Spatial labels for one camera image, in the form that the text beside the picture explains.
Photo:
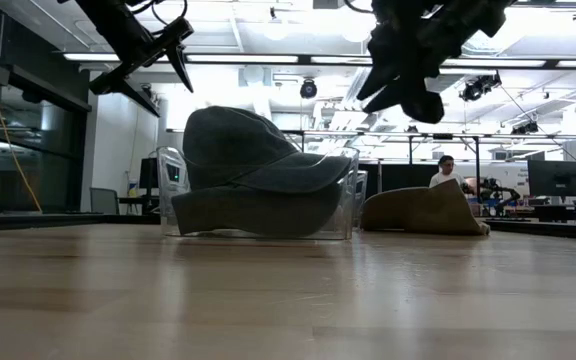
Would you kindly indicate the clear plastic bin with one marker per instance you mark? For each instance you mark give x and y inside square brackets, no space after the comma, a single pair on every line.
[168,210]
[360,210]

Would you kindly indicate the black background desk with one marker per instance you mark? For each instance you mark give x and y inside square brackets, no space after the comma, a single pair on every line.
[568,212]
[138,205]

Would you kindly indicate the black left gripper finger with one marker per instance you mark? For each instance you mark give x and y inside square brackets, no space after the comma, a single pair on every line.
[110,80]
[180,65]

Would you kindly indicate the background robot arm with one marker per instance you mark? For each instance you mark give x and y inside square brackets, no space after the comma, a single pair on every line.
[498,192]

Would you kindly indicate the black computer monitor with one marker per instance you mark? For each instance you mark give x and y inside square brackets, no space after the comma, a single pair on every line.
[555,177]
[148,172]

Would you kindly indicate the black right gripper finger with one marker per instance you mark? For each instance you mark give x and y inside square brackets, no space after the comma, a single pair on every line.
[380,82]
[420,102]

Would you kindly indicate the black ceiling spotlight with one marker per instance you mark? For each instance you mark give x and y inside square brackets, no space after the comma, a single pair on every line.
[147,91]
[478,89]
[308,89]
[525,128]

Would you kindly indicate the tan baseball cap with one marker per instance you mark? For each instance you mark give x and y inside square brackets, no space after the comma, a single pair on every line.
[423,210]

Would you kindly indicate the person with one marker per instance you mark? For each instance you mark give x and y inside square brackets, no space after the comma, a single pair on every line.
[447,175]

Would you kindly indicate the black overhead light rail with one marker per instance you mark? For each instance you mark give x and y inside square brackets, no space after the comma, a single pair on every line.
[303,59]

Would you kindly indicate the grey office chair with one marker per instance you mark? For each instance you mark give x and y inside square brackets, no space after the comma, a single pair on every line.
[104,200]

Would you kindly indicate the blue denim baseball cap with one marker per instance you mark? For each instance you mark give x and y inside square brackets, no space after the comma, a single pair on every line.
[233,145]

